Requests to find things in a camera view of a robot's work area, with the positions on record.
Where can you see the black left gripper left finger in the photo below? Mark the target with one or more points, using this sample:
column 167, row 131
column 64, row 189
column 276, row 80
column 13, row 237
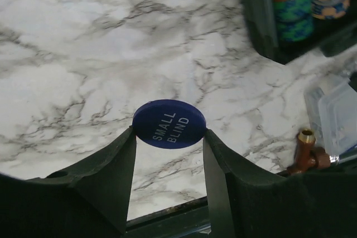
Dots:
column 87, row 199

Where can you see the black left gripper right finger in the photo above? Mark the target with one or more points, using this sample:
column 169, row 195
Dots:
column 245, row 200

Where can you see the blue small blind button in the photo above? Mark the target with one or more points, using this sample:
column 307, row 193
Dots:
column 169, row 124

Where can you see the black poker set case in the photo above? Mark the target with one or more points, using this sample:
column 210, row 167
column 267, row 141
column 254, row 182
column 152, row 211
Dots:
column 334, row 29

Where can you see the brown faucet tap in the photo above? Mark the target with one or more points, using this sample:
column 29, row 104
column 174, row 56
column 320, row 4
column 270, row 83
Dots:
column 307, row 155

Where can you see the clear plastic bag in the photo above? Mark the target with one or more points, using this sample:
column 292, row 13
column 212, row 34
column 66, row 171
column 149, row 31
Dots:
column 331, row 108

